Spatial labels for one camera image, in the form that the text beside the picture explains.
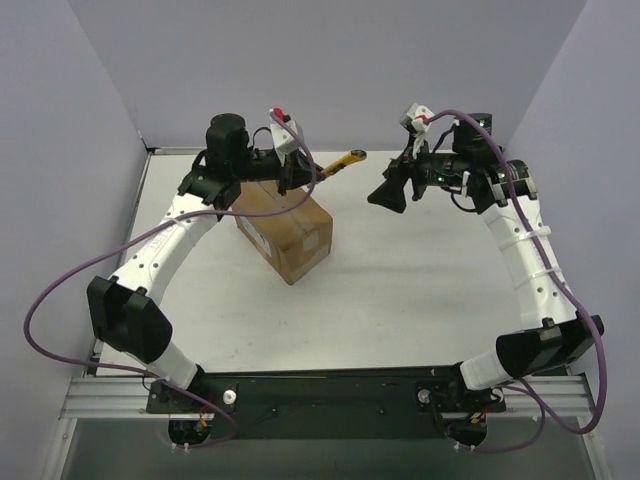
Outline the yellow utility knife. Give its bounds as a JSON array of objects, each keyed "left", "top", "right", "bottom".
[{"left": 320, "top": 149, "right": 367, "bottom": 177}]

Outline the brown cardboard express box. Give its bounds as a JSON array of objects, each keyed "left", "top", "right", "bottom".
[{"left": 232, "top": 181, "right": 333, "bottom": 285}]

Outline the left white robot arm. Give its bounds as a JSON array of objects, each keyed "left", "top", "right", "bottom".
[{"left": 87, "top": 108, "right": 318, "bottom": 412}]

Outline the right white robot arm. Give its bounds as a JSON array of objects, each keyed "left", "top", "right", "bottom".
[{"left": 367, "top": 104, "right": 594, "bottom": 391}]

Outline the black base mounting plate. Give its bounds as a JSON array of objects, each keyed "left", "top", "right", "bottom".
[{"left": 146, "top": 365, "right": 506, "bottom": 446}]

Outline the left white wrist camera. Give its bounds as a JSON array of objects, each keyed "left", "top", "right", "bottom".
[{"left": 269, "top": 107, "right": 303, "bottom": 159}]

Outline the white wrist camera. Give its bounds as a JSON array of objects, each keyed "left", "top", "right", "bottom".
[
  {"left": 269, "top": 107, "right": 303, "bottom": 159},
  {"left": 400, "top": 103, "right": 434, "bottom": 159}
]

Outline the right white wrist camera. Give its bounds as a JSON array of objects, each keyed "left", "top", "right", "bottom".
[{"left": 400, "top": 103, "right": 434, "bottom": 159}]

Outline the aluminium frame rail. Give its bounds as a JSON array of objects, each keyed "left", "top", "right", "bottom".
[{"left": 61, "top": 374, "right": 594, "bottom": 420}]

